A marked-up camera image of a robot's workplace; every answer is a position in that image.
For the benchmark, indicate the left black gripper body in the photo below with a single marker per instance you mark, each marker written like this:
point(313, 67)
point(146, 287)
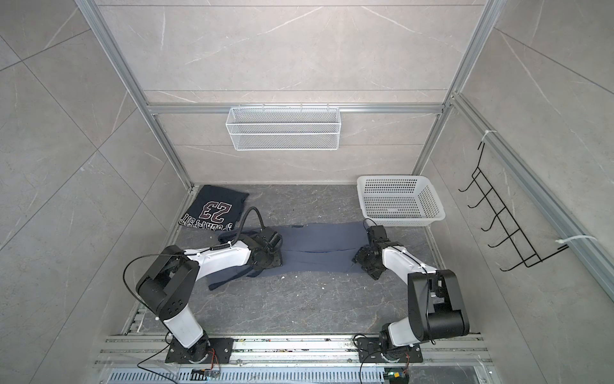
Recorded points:
point(273, 260)

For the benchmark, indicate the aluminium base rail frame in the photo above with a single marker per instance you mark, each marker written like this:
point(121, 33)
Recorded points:
point(302, 358)

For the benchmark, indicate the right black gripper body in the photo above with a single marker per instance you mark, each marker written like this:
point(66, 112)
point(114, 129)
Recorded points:
point(364, 258)

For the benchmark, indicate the white zip tie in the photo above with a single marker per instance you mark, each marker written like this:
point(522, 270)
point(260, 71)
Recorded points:
point(574, 238)

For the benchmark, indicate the navy tank top red trim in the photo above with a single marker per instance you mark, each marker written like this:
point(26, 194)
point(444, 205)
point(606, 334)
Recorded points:
point(215, 208)

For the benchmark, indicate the black wire hook rack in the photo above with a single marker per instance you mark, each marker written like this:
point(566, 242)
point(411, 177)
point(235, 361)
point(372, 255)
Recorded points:
point(503, 218)

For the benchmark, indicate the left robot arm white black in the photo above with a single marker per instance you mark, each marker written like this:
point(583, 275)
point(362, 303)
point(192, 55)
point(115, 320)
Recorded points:
point(166, 287)

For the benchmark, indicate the white wire mesh wall basket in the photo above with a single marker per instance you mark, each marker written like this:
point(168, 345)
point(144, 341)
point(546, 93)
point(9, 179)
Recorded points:
point(284, 128)

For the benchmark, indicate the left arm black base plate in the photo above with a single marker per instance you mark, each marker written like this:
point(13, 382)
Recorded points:
point(216, 350)

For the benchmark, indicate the white plastic laundry basket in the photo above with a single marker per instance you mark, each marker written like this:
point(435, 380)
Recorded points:
point(399, 200)

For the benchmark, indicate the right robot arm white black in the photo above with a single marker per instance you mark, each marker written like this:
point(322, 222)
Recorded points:
point(436, 308)

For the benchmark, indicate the grey-blue printed tank top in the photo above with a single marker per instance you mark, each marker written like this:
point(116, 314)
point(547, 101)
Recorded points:
point(316, 247)

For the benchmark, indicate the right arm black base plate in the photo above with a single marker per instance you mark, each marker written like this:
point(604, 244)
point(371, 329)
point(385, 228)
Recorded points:
point(371, 351)

